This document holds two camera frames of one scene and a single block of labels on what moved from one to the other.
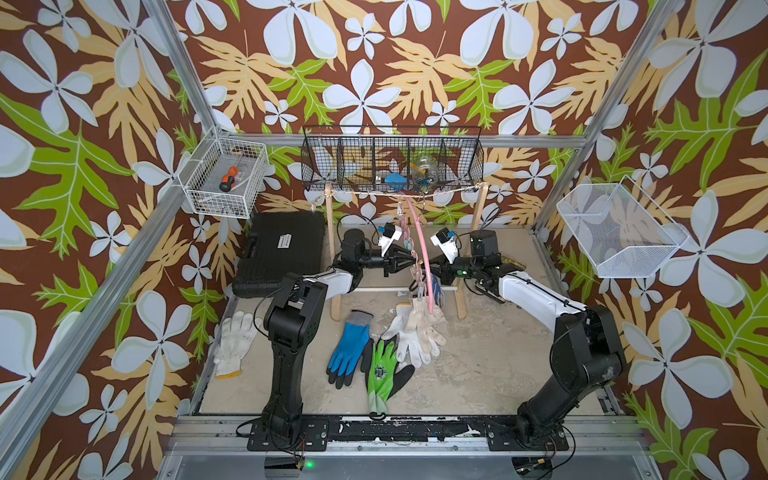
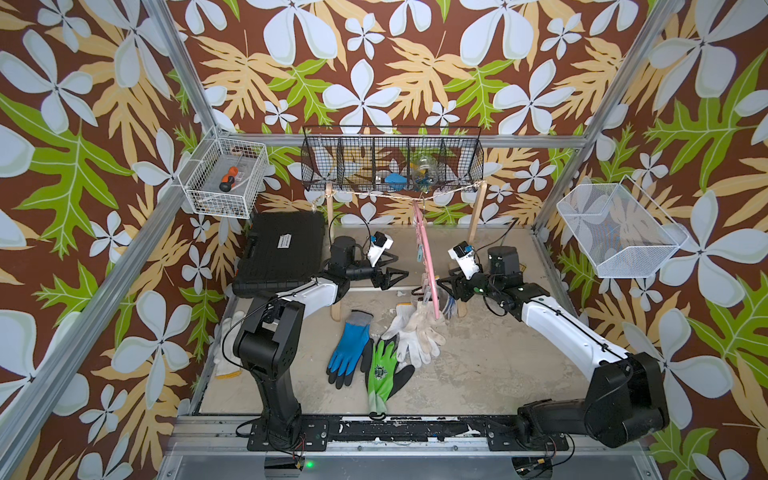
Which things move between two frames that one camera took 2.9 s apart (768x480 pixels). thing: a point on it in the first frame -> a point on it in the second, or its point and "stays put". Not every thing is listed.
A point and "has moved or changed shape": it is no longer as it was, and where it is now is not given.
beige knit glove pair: [426, 319] stays put
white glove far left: [233, 338] stays put
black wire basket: [402, 159] stays put
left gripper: [391, 265] -> [383, 281]
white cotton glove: [401, 330] stays put
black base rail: [315, 436] stays put
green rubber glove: [381, 376] stays put
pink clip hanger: [416, 268] has moved or changed shape
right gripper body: [462, 269] -> [479, 284]
